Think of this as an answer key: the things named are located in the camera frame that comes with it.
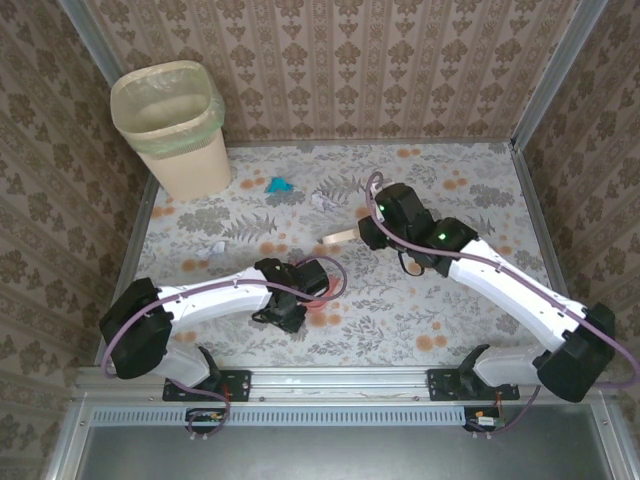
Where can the black connector board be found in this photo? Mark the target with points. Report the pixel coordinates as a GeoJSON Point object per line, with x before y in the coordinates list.
{"type": "Point", "coordinates": [482, 420]}
{"type": "Point", "coordinates": [205, 416]}

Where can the crumpled teal paper scrap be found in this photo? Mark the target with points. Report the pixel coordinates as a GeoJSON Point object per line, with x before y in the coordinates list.
{"type": "Point", "coordinates": [278, 185]}

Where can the aluminium frame rail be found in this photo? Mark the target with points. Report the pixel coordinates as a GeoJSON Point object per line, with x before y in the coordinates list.
{"type": "Point", "coordinates": [340, 382]}
{"type": "Point", "coordinates": [132, 240]}
{"type": "Point", "coordinates": [534, 200]}
{"type": "Point", "coordinates": [375, 143]}

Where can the beige plastic waste bin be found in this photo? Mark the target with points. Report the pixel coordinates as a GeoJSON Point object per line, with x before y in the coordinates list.
{"type": "Point", "coordinates": [195, 170]}

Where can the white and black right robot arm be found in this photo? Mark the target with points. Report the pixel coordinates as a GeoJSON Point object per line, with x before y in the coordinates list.
{"type": "Point", "coordinates": [515, 295]}

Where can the green translucent bin liner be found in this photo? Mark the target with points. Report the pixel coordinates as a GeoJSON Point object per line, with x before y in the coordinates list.
{"type": "Point", "coordinates": [150, 143]}

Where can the aluminium frame post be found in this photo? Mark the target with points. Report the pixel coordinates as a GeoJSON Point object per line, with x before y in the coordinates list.
{"type": "Point", "coordinates": [555, 75]}
{"type": "Point", "coordinates": [87, 22]}

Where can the crumpled white paper scrap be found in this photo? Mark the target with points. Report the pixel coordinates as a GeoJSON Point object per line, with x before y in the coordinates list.
{"type": "Point", "coordinates": [323, 200]}
{"type": "Point", "coordinates": [202, 254]}
{"type": "Point", "coordinates": [217, 247]}

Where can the grey metal panel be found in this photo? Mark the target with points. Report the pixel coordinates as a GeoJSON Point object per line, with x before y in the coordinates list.
{"type": "Point", "coordinates": [325, 455]}

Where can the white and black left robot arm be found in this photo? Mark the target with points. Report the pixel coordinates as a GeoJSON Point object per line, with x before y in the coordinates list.
{"type": "Point", "coordinates": [215, 300]}

